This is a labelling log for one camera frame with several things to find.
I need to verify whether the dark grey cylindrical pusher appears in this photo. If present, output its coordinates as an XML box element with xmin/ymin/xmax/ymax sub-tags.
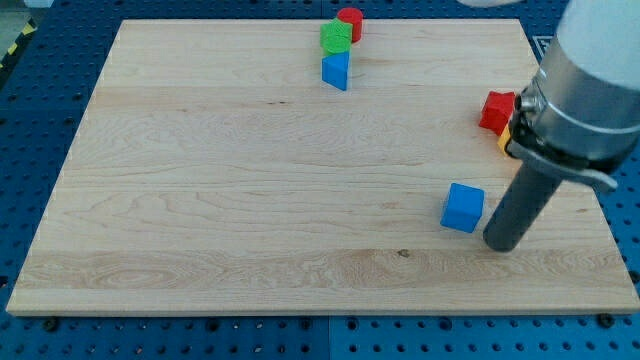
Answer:
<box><xmin>483</xmin><ymin>164</ymin><xmax>561</xmax><ymax>252</ymax></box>

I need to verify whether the blue cube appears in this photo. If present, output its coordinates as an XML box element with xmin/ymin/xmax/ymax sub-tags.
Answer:
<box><xmin>440</xmin><ymin>183</ymin><xmax>485</xmax><ymax>233</ymax></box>

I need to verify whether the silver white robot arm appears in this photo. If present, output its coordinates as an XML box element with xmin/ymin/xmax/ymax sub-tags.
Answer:
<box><xmin>483</xmin><ymin>0</ymin><xmax>639</xmax><ymax>252</ymax></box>

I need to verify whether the yellow hexagon block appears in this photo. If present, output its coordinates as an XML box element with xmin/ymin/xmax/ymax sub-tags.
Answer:
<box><xmin>497</xmin><ymin>125</ymin><xmax>511</xmax><ymax>157</ymax></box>

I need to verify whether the red star block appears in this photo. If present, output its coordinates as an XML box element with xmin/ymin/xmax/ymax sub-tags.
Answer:
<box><xmin>479</xmin><ymin>91</ymin><xmax>516</xmax><ymax>136</ymax></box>

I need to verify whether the blue triangular prism block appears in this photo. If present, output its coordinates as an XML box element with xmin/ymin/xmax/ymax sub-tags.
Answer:
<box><xmin>321</xmin><ymin>52</ymin><xmax>350</xmax><ymax>91</ymax></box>

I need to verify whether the green block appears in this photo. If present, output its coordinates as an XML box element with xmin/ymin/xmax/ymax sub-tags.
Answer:
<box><xmin>320</xmin><ymin>18</ymin><xmax>353</xmax><ymax>56</ymax></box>

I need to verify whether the red cylinder block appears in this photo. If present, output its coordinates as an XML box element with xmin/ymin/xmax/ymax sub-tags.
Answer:
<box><xmin>337</xmin><ymin>7</ymin><xmax>364</xmax><ymax>43</ymax></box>

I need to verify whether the light wooden board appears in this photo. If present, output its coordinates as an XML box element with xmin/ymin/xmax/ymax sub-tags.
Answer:
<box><xmin>7</xmin><ymin>19</ymin><xmax>639</xmax><ymax>316</ymax></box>

